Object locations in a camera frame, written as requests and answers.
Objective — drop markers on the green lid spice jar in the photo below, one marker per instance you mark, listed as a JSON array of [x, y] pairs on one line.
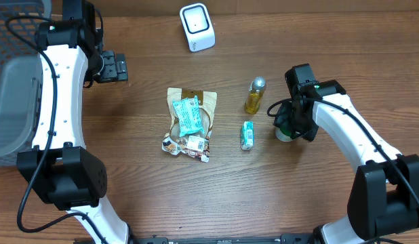
[[283, 134]]

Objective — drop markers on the teal white snack packet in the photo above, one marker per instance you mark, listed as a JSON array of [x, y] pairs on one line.
[[188, 114]]

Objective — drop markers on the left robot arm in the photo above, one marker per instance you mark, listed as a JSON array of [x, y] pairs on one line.
[[58, 167]]

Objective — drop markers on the teal small carton box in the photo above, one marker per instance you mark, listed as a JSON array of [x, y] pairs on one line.
[[247, 135]]

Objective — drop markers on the clear plastic container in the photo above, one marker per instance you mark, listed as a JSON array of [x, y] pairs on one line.
[[255, 94]]

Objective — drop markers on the grey plastic mesh basket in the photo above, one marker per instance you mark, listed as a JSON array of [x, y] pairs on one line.
[[20, 82]]

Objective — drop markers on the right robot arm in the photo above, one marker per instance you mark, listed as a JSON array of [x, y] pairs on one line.
[[384, 198]]

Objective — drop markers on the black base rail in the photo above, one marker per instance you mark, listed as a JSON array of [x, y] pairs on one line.
[[297, 238]]

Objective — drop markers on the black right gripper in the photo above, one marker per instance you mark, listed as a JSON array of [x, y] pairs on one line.
[[295, 127]]

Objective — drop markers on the white barcode scanner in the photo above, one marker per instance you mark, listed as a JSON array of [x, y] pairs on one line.
[[197, 27]]

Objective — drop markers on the brown white snack wrapper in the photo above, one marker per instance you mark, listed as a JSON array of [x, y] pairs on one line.
[[193, 145]]

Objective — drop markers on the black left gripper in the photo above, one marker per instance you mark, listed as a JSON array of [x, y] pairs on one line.
[[117, 71]]

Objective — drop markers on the brown Pantree snack packet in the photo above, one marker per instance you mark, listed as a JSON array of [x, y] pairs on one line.
[[207, 105]]

